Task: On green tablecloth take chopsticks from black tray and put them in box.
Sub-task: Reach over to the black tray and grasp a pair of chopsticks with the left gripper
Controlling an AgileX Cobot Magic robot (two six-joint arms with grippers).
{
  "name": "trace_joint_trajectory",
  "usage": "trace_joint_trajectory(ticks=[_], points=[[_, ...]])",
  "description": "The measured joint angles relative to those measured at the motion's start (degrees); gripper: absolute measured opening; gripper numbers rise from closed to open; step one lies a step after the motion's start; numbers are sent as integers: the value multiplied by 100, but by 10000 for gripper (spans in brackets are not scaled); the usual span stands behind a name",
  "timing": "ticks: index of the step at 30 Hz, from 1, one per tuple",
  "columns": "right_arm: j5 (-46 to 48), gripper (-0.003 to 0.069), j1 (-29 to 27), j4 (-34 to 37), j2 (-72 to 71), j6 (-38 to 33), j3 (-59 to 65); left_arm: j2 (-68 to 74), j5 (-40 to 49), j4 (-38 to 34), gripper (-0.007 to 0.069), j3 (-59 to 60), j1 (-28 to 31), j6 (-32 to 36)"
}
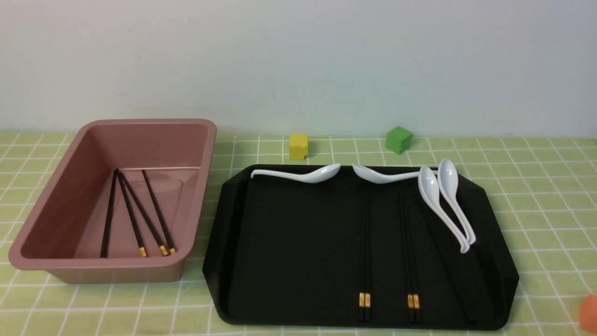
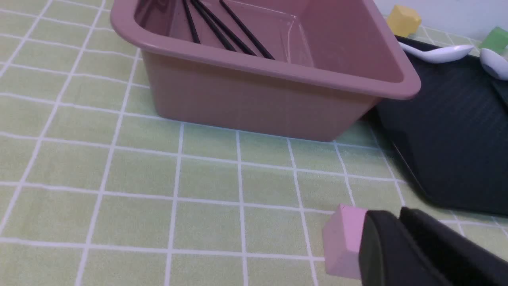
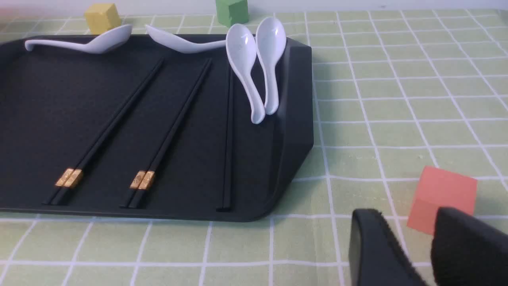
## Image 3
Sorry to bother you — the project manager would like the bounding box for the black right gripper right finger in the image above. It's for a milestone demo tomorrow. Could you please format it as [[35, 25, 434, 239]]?
[[431, 207, 508, 286]]

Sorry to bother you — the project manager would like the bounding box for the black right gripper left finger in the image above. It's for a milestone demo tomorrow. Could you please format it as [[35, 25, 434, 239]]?
[[349, 209, 427, 286]]

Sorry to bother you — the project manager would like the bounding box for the black chopstick gold band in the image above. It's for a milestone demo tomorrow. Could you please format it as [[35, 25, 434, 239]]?
[[50, 60, 165, 206], [42, 58, 163, 205], [119, 58, 211, 209]]

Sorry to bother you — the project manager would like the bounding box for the orange wooden cube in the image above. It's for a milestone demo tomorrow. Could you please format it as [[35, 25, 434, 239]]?
[[407, 165, 478, 235]]

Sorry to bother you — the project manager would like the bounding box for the plain black chopstick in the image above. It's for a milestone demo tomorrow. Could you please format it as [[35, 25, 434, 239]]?
[[227, 69, 234, 210], [216, 66, 232, 212]]

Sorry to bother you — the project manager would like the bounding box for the white ceramic spoon outer right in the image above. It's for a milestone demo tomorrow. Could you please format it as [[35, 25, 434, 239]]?
[[255, 16, 287, 115]]

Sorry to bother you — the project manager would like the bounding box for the white ceramic spoon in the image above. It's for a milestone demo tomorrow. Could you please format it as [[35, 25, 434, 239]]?
[[145, 24, 226, 54], [24, 24, 133, 54], [255, 16, 287, 115], [226, 23, 266, 124]]

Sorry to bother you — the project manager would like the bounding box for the white ceramic spoon inner right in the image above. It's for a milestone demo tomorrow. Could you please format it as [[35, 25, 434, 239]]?
[[226, 23, 266, 124]]

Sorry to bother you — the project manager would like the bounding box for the black plastic tray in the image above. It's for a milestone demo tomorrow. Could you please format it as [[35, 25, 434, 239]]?
[[0, 35, 314, 222]]

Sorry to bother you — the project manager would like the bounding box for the green wooden cube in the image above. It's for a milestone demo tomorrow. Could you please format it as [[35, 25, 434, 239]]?
[[215, 0, 249, 27]]

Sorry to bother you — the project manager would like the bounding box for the white ceramic spoon centre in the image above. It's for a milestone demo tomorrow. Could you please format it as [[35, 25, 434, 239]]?
[[145, 24, 226, 54]]

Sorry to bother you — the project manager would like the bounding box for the white ceramic spoon far left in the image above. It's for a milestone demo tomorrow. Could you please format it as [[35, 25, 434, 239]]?
[[24, 24, 133, 54]]

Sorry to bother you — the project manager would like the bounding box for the yellow wooden cube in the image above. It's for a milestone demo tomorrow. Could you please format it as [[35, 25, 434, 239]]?
[[84, 2, 121, 35]]

